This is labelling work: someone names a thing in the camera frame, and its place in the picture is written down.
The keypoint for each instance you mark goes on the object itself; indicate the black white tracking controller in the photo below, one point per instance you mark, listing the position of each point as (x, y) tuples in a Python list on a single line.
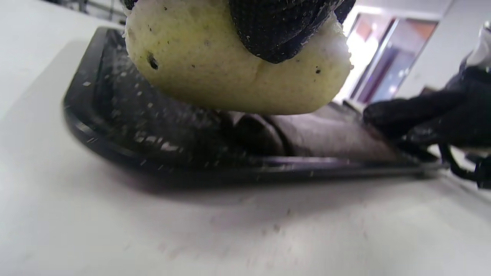
[(481, 50)]

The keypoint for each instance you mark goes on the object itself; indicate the yellow round sponge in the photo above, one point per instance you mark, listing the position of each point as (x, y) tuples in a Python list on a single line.
[(191, 57)]

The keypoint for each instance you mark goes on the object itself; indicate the brown leather bag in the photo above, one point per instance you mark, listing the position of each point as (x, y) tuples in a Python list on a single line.
[(326, 134)]

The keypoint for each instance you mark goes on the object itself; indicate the person's right hand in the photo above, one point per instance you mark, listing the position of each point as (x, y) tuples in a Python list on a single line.
[(441, 119)]

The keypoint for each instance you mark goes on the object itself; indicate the black plastic tray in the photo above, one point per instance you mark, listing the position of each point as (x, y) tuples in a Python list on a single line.
[(126, 126)]

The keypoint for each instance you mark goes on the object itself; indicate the person's left hand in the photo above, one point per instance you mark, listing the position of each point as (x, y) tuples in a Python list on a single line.
[(280, 27)]

